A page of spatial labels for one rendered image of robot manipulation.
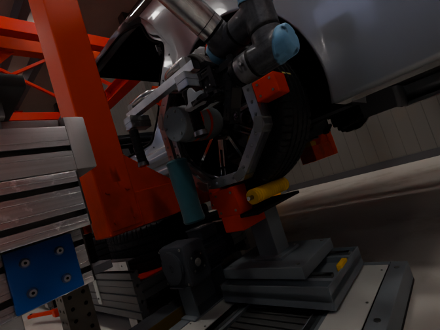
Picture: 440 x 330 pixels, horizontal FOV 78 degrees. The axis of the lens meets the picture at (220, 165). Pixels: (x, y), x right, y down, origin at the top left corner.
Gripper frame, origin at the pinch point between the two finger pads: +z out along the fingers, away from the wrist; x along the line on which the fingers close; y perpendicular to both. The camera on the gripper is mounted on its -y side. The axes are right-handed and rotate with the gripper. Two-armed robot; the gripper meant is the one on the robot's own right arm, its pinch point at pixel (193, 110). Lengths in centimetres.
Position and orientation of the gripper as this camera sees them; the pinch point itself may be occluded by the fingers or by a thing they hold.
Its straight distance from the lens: 84.8
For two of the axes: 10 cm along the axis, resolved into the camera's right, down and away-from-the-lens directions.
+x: -6.5, 1.5, -7.5
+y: -3.0, -9.5, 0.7
